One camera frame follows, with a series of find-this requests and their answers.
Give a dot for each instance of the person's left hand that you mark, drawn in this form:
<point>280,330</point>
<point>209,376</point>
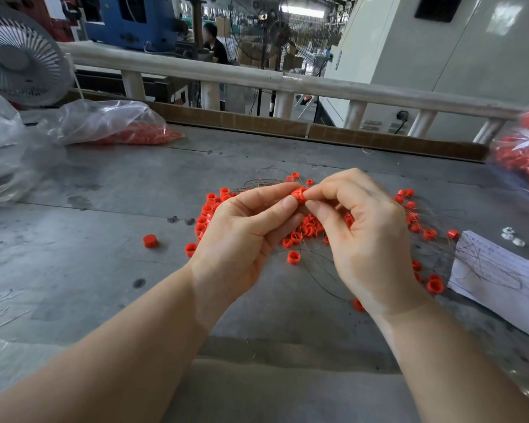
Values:
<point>234,251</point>

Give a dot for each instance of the person's right hand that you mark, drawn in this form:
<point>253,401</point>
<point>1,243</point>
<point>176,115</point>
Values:
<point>370,246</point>

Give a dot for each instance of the pile of red plastic rings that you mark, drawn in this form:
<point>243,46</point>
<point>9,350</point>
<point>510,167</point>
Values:
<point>301,231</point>

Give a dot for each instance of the person's left forearm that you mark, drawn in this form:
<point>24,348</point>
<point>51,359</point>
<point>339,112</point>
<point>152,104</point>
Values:
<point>93,365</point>

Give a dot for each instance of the person's right forearm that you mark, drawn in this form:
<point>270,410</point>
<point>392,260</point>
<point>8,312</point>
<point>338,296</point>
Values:
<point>458,365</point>

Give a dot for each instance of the brown wooden board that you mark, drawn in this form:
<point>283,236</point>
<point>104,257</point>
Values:
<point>260,121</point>

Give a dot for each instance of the small clear plastic piece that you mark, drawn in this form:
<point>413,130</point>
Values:
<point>507,231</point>
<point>518,242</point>

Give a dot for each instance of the white paper sheet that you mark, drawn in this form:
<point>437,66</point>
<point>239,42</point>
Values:
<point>504,286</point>

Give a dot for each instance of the clear bag with red pieces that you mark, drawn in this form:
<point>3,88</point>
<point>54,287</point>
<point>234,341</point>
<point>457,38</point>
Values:
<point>110,121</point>

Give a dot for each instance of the white metal railing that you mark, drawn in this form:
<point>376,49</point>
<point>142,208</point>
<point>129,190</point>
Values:
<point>216,70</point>

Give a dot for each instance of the large clear bag red pieces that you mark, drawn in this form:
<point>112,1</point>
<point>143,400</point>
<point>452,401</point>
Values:
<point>527,149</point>

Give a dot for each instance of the large grey machine cabinet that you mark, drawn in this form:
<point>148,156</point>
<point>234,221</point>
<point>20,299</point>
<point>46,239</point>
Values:
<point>494,53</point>

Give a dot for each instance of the blue industrial machine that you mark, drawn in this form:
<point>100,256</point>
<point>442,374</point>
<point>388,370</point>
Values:
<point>150,23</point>

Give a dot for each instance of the crumpled clear plastic bag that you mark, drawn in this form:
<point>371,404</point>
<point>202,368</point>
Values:
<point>0,154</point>

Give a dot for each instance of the white desk fan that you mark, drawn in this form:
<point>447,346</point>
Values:
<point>22,57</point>

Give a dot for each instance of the red industrial machine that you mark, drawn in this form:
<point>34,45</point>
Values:
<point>22,6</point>

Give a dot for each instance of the black pedestal fan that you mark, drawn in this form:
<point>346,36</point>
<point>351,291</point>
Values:
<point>279,35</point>

